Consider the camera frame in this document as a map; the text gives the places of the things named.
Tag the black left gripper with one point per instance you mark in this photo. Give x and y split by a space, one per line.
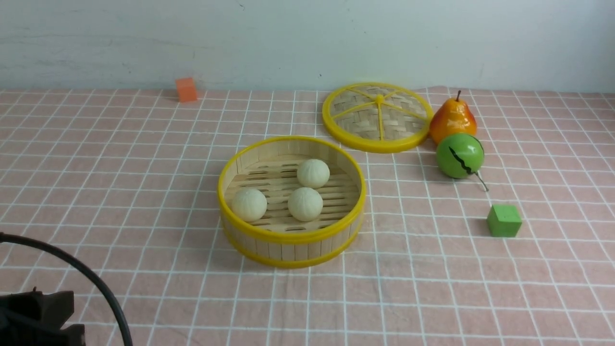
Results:
37 319

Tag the cream bun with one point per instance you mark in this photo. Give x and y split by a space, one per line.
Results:
249 204
313 173
305 204

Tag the bamboo steamer tray yellow rim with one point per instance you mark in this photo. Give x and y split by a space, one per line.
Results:
278 239

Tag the woven steamer lid yellow rim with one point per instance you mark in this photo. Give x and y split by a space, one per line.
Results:
377 117

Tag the orange foam cube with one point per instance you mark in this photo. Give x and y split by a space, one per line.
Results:
186 89

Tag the orange yellow toy pear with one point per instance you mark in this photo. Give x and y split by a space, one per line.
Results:
454 116

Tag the green foam cube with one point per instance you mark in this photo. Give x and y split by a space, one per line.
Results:
504 221

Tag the pink checked tablecloth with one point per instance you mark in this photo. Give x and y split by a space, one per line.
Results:
125 180

